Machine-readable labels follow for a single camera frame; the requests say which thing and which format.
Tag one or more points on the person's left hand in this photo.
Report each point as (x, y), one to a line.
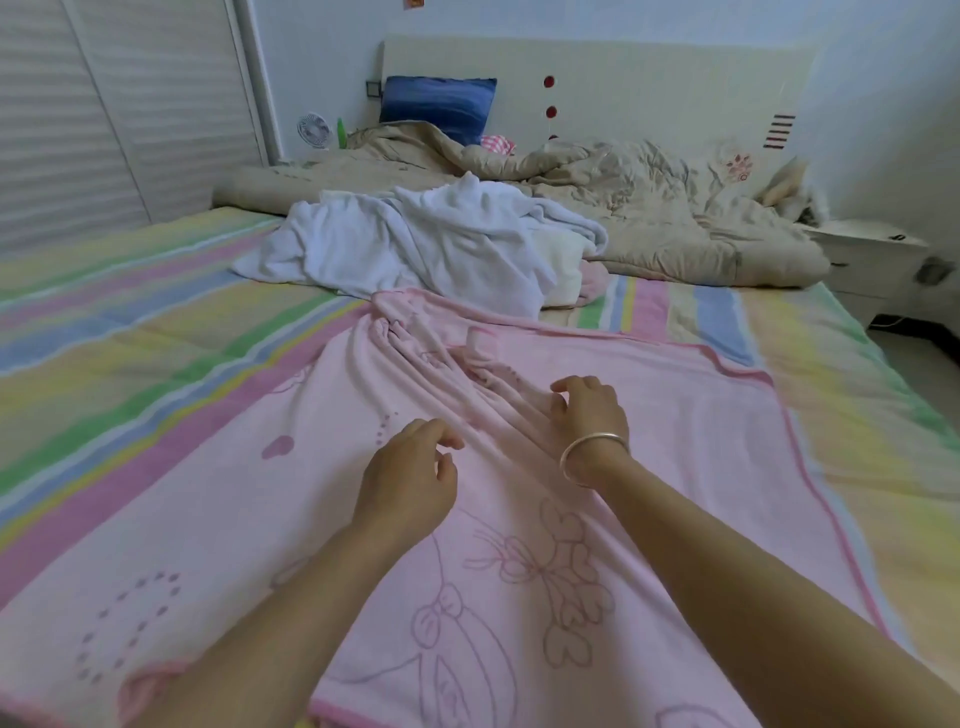
(405, 488)

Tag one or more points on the person's right hand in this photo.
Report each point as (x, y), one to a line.
(588, 417)

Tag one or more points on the cream fleece blanket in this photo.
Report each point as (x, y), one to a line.
(566, 270)

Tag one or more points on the white towel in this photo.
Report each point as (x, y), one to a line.
(435, 240)

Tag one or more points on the person's right forearm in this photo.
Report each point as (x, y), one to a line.
(765, 615)

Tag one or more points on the person's left forearm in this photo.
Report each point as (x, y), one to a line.
(255, 645)

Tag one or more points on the beige quilt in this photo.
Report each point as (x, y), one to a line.
(675, 210)

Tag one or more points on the striped pastel bed sheet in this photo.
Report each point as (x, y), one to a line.
(150, 360)

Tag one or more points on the pink patterned pillow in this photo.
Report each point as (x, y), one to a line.
(498, 144)

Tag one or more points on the cream plush toy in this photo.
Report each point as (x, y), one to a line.
(788, 188)

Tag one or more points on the white nightstand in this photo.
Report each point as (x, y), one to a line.
(878, 263)

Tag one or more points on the white headboard with red dots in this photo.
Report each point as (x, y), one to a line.
(675, 90)

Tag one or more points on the blue pillow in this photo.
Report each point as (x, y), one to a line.
(438, 105)

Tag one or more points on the dark brown baseboard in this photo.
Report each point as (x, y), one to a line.
(938, 336)

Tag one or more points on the green bottle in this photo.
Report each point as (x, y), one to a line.
(342, 134)

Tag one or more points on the small white desk fan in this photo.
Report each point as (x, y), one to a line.
(314, 131)

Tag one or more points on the black wall plug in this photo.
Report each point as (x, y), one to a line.
(936, 272)

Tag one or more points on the wall switch plate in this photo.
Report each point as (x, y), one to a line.
(374, 89)

